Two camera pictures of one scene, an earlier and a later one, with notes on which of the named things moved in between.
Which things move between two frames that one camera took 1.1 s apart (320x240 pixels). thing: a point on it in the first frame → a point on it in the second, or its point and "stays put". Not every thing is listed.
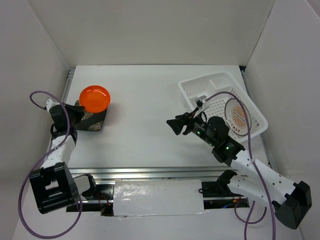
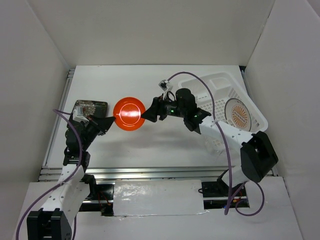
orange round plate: (95, 99) → (127, 112)
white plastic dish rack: (209, 94) stays put
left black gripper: (79, 110) → (104, 123)
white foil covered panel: (158, 197) stays put
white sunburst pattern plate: (235, 117) stays put
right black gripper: (187, 118) → (157, 108)
